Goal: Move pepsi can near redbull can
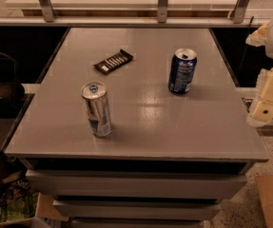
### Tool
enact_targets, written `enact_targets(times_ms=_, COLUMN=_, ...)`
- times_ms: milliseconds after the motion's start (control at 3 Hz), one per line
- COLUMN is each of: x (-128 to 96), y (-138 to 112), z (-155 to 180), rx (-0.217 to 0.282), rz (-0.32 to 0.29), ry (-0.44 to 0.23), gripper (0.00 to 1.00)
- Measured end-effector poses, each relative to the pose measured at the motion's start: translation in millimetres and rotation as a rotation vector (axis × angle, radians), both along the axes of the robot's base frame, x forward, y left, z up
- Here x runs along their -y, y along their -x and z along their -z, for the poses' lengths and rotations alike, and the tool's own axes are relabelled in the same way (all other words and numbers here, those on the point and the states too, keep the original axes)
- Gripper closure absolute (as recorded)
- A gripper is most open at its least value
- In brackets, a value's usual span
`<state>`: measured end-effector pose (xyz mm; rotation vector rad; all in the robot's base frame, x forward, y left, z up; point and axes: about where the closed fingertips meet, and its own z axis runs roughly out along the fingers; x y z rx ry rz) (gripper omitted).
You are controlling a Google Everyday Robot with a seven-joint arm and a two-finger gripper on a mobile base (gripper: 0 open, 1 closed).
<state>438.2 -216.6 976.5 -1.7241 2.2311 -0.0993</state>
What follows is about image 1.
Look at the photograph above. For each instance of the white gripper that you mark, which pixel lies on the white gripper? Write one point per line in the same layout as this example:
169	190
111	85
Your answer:
261	112

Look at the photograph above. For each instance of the blue pepsi can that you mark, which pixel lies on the blue pepsi can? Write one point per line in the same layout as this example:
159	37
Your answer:
182	70

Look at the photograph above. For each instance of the silver redbull can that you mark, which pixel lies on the silver redbull can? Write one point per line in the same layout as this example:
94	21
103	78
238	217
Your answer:
96	104

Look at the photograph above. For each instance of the grey drawer cabinet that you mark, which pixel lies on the grey drawer cabinet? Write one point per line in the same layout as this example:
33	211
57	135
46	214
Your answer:
169	160

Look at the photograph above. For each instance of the dark snack bar wrapper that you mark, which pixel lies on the dark snack bar wrapper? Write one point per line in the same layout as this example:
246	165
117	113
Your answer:
113	62

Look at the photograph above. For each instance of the cardboard box left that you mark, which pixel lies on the cardboard box left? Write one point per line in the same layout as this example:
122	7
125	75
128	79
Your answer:
46	216

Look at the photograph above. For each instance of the dark chair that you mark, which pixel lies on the dark chair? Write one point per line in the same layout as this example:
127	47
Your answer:
11	90

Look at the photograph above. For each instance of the green printed bag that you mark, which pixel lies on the green printed bag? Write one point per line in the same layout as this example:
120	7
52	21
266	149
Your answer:
18	202

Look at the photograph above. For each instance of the middle metal bracket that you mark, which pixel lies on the middle metal bracket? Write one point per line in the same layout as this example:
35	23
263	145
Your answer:
162	11

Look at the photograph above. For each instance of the left metal bracket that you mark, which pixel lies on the left metal bracket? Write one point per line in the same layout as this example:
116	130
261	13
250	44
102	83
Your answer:
47	10

